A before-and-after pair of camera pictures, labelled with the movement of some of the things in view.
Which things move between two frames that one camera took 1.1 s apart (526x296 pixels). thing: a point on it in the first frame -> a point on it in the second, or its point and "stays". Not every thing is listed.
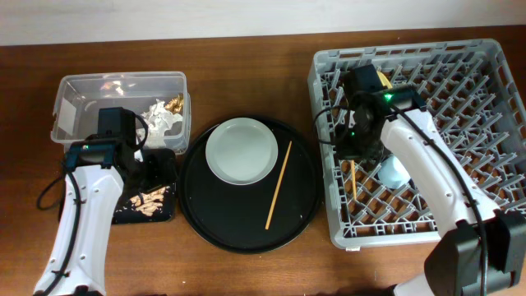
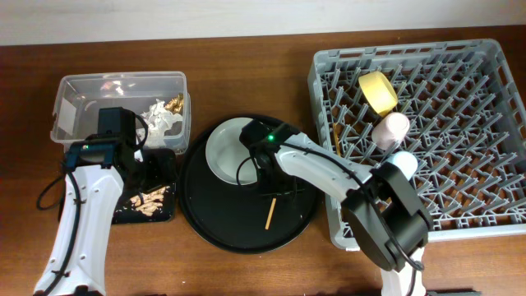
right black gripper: (343, 150) -> (295, 186)
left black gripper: (159, 176) stays
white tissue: (156, 120) stays
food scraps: (148, 202) stays
